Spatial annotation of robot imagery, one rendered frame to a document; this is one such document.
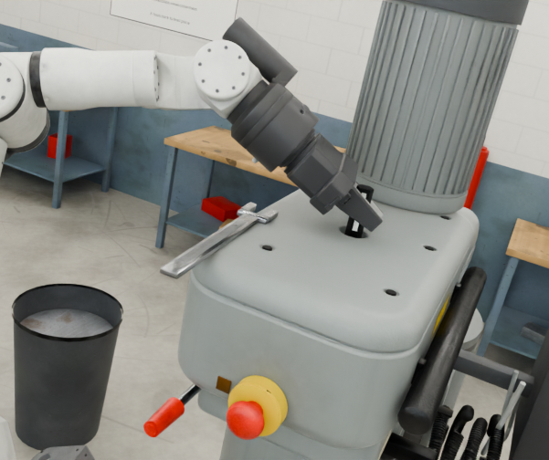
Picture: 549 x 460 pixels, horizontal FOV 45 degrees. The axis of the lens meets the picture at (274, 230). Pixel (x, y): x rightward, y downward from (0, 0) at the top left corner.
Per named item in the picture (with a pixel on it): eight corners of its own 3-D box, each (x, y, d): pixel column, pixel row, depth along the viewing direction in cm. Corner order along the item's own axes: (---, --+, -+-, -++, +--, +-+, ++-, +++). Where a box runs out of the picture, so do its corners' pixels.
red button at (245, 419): (254, 450, 65) (262, 417, 64) (218, 433, 67) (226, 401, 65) (268, 433, 68) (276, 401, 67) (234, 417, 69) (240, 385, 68)
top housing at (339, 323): (373, 477, 67) (416, 340, 61) (153, 376, 75) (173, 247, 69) (451, 307, 108) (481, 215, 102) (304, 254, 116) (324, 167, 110)
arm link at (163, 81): (250, 101, 78) (132, 102, 77) (247, 109, 87) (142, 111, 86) (248, 45, 77) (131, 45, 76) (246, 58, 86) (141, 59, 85)
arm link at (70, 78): (141, 69, 86) (-14, 71, 84) (130, 32, 76) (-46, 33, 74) (142, 149, 84) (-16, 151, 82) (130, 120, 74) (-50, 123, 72)
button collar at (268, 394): (274, 446, 68) (286, 398, 66) (222, 423, 70) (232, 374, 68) (281, 435, 70) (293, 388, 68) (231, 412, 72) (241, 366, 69)
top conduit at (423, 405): (426, 443, 66) (436, 413, 65) (385, 425, 68) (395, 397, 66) (482, 289, 106) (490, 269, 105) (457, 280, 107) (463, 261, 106)
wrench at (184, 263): (186, 284, 62) (187, 276, 62) (149, 270, 63) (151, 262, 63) (277, 216, 84) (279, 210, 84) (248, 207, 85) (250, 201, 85)
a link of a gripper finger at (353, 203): (368, 234, 83) (332, 200, 82) (386, 215, 82) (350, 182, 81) (367, 237, 81) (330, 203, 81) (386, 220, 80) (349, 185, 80)
